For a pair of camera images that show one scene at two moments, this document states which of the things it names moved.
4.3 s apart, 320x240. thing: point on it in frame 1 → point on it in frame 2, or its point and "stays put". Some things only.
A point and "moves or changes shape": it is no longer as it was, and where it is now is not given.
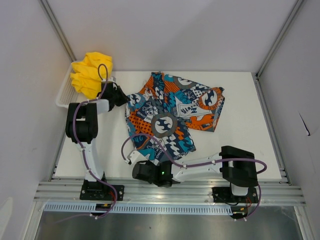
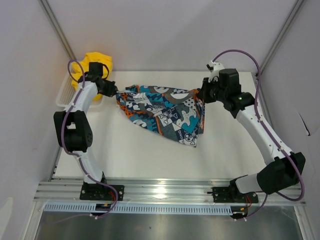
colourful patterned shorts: [157, 116] moves or changes shape
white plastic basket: [66, 93] stays put
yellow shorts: [87, 75] stays put
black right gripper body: [149, 163] → [212, 92]
